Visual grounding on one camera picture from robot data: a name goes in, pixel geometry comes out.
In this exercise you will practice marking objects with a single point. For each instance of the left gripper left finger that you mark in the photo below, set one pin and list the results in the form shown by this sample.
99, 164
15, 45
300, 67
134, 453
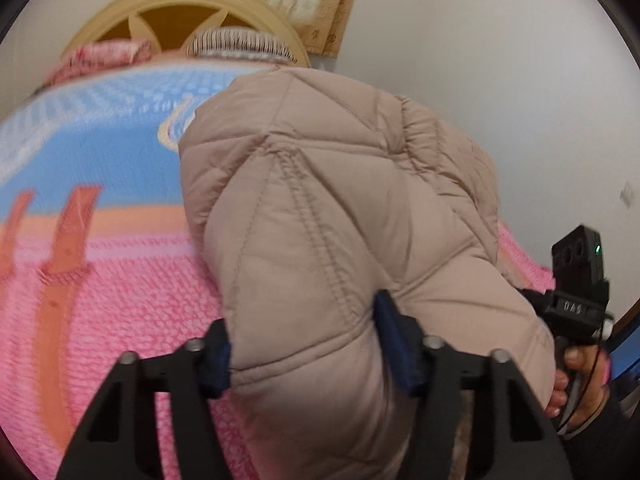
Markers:
117, 437

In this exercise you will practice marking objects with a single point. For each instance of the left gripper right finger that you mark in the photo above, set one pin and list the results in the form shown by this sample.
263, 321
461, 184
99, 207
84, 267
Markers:
510, 437

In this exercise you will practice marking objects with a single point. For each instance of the beige quilted puffer jacket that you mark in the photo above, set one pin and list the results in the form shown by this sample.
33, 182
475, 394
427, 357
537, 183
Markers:
307, 193

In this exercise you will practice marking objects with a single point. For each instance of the person's right hand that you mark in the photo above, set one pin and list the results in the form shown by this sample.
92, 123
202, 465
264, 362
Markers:
581, 387

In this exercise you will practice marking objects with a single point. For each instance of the pink and blue bedspread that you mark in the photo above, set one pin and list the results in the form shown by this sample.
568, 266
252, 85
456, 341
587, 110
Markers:
97, 257

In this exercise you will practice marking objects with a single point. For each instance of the folded pink floral blanket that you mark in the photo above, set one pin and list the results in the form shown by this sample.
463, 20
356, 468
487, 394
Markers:
98, 57

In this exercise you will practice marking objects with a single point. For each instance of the striped pillow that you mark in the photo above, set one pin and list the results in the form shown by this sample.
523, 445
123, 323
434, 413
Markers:
239, 43

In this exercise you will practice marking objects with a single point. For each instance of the cream wooden headboard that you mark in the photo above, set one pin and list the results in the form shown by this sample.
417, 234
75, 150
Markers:
171, 24

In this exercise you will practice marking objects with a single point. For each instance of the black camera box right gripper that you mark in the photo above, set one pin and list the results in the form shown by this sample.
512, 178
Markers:
577, 261

